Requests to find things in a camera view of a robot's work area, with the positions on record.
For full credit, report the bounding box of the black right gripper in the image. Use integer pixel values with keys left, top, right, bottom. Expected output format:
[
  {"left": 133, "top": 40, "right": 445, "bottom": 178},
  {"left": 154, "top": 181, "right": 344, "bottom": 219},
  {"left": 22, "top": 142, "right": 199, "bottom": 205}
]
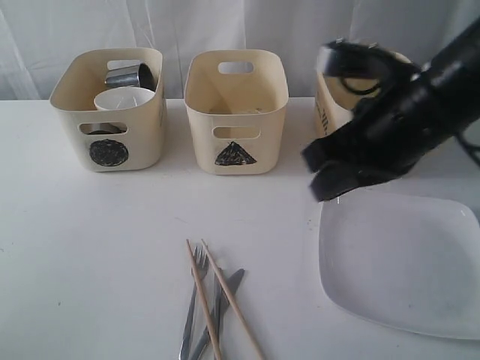
[{"left": 301, "top": 41, "right": 449, "bottom": 202}]

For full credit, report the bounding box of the wooden chopstick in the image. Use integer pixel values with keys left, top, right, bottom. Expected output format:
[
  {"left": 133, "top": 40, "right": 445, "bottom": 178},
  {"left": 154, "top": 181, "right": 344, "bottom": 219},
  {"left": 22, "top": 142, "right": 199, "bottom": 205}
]
[
  {"left": 186, "top": 239, "right": 222, "bottom": 359},
  {"left": 201, "top": 239, "right": 266, "bottom": 359}
]

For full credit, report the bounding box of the white ceramic bowl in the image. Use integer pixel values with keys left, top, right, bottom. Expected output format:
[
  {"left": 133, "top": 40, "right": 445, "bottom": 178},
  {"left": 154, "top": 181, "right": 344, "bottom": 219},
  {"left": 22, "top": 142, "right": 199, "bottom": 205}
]
[{"left": 94, "top": 87, "right": 155, "bottom": 110}]

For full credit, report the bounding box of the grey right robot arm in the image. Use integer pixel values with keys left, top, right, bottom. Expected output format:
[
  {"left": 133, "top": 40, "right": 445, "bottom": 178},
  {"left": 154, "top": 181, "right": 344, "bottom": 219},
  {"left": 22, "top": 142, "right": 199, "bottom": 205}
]
[{"left": 302, "top": 22, "right": 479, "bottom": 202}]

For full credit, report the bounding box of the cream bin with square mark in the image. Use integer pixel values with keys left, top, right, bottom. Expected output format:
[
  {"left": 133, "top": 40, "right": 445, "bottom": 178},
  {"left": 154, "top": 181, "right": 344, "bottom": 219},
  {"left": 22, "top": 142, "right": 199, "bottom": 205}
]
[{"left": 316, "top": 47, "right": 417, "bottom": 138}]

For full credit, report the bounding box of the cream bin with triangle mark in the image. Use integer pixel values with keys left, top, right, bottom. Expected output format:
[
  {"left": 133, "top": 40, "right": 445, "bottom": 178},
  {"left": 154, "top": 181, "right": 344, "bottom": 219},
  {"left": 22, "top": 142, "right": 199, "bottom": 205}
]
[{"left": 184, "top": 49, "right": 289, "bottom": 176}]

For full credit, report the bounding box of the white square plate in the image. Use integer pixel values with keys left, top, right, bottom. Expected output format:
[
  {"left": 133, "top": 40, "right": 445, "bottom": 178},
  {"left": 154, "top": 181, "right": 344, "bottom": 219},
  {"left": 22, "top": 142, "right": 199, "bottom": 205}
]
[{"left": 319, "top": 190, "right": 479, "bottom": 341}]

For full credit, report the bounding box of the steel knife pointed blade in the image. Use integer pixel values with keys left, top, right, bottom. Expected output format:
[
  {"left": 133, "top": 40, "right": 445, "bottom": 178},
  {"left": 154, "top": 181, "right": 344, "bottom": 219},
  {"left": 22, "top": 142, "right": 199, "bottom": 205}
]
[{"left": 190, "top": 268, "right": 245, "bottom": 360}]

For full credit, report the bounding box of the steel fork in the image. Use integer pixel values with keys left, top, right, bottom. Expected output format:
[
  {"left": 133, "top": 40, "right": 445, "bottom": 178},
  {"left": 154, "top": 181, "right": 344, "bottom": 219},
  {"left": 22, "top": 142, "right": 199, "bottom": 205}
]
[{"left": 178, "top": 245, "right": 209, "bottom": 360}]

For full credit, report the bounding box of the steel knife narrow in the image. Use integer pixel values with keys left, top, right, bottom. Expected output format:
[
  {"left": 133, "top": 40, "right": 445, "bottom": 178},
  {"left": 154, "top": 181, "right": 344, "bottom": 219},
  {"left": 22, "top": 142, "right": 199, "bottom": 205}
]
[{"left": 214, "top": 275, "right": 222, "bottom": 344}]

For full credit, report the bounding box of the cream bin with circle mark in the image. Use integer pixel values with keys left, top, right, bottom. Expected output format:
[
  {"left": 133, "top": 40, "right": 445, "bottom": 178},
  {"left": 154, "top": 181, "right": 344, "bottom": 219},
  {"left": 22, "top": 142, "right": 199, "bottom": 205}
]
[{"left": 49, "top": 47, "right": 167, "bottom": 172}]

